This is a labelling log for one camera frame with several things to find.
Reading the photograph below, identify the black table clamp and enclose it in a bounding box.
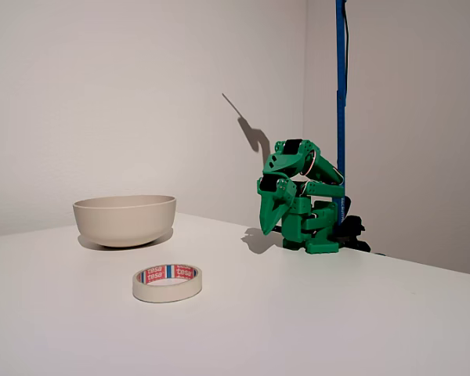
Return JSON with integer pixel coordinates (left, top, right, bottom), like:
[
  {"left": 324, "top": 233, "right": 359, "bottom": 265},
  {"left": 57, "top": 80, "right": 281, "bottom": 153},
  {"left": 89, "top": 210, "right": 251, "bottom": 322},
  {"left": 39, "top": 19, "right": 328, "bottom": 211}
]
[{"left": 336, "top": 195, "right": 372, "bottom": 254}]

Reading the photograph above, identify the beige round bowl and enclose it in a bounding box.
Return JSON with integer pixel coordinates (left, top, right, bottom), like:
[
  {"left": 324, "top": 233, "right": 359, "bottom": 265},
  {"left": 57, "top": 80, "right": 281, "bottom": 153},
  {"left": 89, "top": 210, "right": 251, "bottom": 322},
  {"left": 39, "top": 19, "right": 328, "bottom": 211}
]
[{"left": 72, "top": 194, "right": 178, "bottom": 248}]

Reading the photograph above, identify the blue vertical camera pole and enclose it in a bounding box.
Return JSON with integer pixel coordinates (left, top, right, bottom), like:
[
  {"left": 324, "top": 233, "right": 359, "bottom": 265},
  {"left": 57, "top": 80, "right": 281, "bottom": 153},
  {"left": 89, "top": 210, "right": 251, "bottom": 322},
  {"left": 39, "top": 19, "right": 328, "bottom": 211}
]
[{"left": 334, "top": 0, "right": 349, "bottom": 226}]

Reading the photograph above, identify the cream masking tape roll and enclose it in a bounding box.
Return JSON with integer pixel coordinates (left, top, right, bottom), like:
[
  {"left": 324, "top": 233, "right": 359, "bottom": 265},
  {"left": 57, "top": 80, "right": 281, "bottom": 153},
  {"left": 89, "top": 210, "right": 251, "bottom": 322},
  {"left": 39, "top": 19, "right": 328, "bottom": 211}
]
[{"left": 132, "top": 263, "right": 203, "bottom": 304}]

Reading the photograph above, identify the black cable on pole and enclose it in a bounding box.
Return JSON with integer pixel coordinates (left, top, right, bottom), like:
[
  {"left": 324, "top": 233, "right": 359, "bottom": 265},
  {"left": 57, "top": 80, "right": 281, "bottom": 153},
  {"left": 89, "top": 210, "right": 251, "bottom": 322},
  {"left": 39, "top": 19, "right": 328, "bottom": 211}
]
[{"left": 342, "top": 0, "right": 352, "bottom": 109}]

